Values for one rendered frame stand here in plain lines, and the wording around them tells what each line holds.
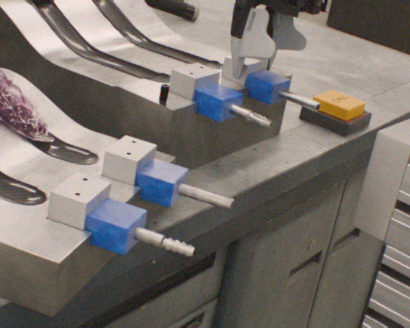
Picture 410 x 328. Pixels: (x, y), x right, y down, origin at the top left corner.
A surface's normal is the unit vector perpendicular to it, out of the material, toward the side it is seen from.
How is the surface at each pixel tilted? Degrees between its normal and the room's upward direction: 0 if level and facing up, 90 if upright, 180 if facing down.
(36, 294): 90
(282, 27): 102
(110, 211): 0
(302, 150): 0
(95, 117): 90
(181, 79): 90
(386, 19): 90
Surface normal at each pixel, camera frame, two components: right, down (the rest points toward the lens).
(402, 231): -0.65, 0.22
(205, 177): 0.17, -0.90
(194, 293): 0.78, 0.37
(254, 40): -0.55, 0.03
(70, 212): -0.34, 0.34
